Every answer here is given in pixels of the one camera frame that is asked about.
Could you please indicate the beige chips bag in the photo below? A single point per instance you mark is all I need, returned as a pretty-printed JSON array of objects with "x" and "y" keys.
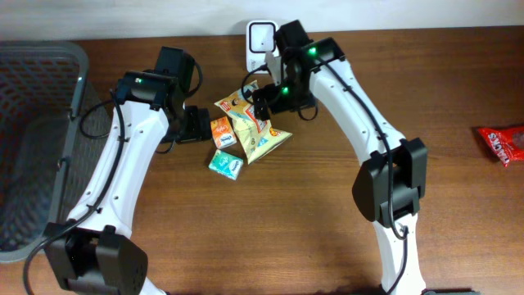
[{"x": 257, "y": 137}]

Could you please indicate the orange tissue pack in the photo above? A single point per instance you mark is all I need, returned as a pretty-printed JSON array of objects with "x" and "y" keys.
[{"x": 222, "y": 133}]

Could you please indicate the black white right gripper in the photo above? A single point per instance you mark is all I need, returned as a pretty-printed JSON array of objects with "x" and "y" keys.
[{"x": 260, "y": 101}]

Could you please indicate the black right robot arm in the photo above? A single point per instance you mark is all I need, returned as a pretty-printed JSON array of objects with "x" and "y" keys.
[{"x": 392, "y": 169}]

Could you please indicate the grey plastic mesh basket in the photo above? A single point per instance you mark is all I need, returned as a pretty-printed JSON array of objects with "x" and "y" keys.
[{"x": 48, "y": 154}]

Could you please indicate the red Hacks snack bag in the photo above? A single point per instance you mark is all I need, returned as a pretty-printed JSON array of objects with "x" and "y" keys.
[{"x": 506, "y": 144}]

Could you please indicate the teal tissue pack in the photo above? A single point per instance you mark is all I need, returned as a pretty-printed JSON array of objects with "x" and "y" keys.
[{"x": 226, "y": 164}]

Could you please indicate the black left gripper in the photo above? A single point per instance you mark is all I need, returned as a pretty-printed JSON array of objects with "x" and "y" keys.
[{"x": 201, "y": 124}]

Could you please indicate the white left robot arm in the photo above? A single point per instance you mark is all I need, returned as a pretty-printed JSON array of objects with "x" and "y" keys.
[{"x": 92, "y": 253}]

